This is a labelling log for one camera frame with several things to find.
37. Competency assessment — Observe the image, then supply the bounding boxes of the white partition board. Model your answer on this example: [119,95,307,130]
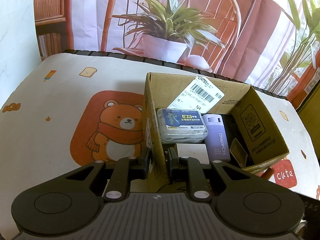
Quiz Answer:
[0,0,42,98]

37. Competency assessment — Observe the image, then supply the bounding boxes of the brown cardboard box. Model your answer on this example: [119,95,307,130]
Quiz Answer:
[143,72,290,195]

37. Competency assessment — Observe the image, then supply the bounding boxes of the purple bottle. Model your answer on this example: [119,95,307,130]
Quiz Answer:
[201,114,231,162]

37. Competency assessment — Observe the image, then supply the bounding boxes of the small white box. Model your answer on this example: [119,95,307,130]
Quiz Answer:
[177,144,209,165]

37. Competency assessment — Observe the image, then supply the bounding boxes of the yellowish brown panel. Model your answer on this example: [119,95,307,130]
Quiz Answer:
[297,87,320,144]

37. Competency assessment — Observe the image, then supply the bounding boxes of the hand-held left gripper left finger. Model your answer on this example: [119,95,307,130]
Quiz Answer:
[59,147,151,202]

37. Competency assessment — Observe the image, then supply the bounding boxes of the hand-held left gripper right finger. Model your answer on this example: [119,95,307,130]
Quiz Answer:
[167,147,260,202]

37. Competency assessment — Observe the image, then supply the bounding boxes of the clear plastic box blue label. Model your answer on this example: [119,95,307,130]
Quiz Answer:
[156,107,209,144]

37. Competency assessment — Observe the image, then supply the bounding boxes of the small black square case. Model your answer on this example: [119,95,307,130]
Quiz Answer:
[229,138,248,168]

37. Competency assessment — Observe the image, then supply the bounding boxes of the black table edge strip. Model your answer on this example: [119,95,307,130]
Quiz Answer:
[62,49,288,99]

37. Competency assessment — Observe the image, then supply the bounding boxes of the cartoon printed table mat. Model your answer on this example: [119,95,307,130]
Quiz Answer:
[0,51,320,200]

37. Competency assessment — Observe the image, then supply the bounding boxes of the printed room scene backdrop cloth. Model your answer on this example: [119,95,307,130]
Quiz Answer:
[34,0,320,110]

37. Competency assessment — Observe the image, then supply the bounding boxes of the white shipping label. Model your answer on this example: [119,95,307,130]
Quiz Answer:
[167,74,225,113]

